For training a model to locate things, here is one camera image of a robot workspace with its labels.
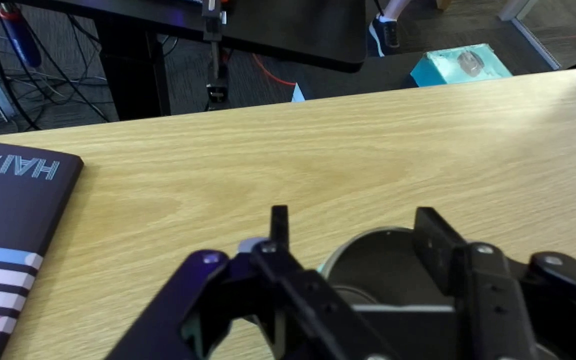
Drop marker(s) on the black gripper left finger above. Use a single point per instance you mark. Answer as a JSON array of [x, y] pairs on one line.
[[280, 312]]

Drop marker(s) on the light blue tag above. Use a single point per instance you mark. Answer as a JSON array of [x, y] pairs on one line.
[[299, 92]]

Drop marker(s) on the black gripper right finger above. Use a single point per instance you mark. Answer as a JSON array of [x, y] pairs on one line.
[[501, 307]]

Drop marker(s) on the dark shoe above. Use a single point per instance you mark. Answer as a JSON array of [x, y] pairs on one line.
[[385, 31]]

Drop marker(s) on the teal steel mug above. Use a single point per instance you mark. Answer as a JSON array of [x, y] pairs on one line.
[[378, 266]]

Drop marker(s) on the black table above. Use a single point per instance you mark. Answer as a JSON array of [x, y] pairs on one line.
[[288, 33]]

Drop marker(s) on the dark purple striped notebook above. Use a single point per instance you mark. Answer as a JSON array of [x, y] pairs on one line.
[[8, 221]]

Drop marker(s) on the teal box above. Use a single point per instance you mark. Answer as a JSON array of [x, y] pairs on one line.
[[458, 66]]

